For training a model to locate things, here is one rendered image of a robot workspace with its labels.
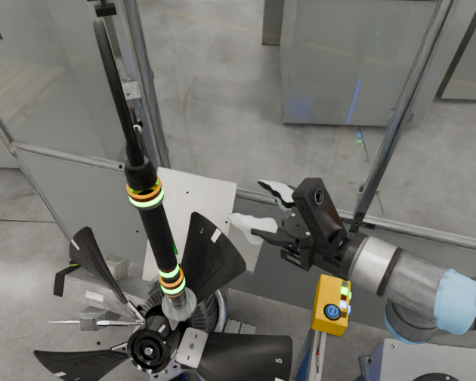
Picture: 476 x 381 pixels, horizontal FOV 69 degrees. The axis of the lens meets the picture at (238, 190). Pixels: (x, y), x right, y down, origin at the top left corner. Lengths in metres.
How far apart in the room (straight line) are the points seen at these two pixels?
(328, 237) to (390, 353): 0.63
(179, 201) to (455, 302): 0.82
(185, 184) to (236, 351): 0.50
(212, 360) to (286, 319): 1.36
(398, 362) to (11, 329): 2.19
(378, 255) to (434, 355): 0.65
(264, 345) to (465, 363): 0.53
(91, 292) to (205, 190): 0.47
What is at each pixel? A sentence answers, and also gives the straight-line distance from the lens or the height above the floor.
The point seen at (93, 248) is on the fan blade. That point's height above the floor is 1.39.
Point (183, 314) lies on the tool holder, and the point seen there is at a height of 1.46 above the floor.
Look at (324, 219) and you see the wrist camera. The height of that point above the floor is 1.75.
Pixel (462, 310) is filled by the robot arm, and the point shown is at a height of 1.73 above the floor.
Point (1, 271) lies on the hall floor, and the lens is 2.93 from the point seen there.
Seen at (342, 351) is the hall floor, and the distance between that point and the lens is 2.32.
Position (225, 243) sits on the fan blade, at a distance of 0.84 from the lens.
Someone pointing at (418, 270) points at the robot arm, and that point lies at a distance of 0.52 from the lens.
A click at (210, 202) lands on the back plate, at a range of 1.09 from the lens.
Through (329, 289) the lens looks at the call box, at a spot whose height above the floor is 1.07.
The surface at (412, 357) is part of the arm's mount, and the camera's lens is 1.12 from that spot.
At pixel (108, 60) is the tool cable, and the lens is 0.37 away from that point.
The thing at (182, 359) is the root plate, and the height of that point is 1.19.
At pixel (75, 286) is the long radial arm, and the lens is 1.24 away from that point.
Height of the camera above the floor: 2.14
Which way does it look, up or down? 48 degrees down
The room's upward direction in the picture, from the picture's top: straight up
